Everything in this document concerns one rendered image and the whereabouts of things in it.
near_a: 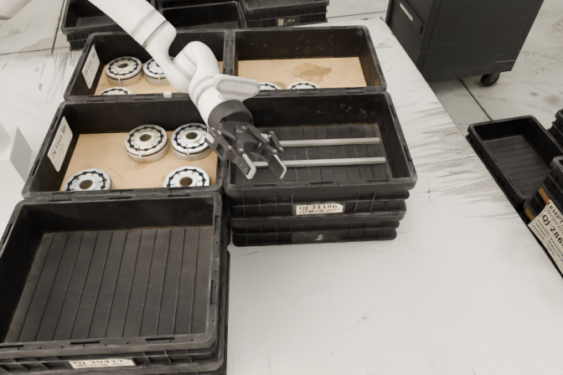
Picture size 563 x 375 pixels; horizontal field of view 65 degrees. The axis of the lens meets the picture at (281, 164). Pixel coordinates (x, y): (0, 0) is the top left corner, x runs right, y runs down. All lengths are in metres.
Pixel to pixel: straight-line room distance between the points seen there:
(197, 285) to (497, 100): 2.23
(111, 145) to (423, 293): 0.82
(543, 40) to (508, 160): 1.55
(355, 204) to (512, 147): 1.25
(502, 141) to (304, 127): 1.16
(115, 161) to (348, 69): 0.70
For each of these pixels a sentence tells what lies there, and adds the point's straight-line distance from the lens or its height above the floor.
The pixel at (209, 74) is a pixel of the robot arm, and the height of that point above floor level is 1.12.
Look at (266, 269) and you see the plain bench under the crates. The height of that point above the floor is 0.70.
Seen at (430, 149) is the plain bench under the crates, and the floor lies 0.70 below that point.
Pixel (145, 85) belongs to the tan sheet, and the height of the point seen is 0.83.
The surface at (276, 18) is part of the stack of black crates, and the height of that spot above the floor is 0.53.
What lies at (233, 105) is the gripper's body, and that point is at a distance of 0.77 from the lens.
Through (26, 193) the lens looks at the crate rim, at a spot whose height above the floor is 0.93.
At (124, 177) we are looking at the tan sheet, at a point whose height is 0.83.
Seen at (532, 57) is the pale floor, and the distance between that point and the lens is 3.27.
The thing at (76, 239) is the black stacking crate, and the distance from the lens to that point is 1.04.
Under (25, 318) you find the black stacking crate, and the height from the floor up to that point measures 0.83.
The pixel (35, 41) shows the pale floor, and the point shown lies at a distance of 3.42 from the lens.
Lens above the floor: 1.63
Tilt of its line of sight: 48 degrees down
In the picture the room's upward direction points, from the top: straight up
